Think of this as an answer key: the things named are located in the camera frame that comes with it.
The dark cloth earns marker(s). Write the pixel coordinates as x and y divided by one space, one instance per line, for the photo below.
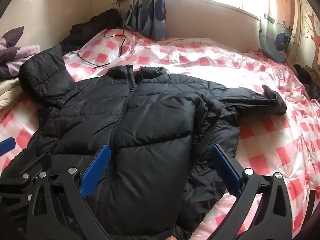
310 82

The tree wall sticker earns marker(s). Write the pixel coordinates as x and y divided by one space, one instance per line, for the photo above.
312 30

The cream quilt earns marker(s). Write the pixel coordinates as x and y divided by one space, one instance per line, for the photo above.
10 92

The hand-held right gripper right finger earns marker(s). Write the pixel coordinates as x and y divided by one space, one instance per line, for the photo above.
225 170

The pink checked bed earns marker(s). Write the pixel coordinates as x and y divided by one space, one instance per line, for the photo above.
262 135

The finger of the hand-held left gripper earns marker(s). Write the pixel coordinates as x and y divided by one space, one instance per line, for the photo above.
7 145
17 181

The blue patterned curtain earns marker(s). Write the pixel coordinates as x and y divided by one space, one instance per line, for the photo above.
150 17
277 37

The purple patterned blanket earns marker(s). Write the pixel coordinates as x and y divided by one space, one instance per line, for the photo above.
10 55

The dark clothes pile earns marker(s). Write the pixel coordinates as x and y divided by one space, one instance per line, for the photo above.
97 22

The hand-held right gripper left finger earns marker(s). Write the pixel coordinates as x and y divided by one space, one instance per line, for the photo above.
96 170

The black puffer jacket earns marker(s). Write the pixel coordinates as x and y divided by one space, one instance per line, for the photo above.
155 130

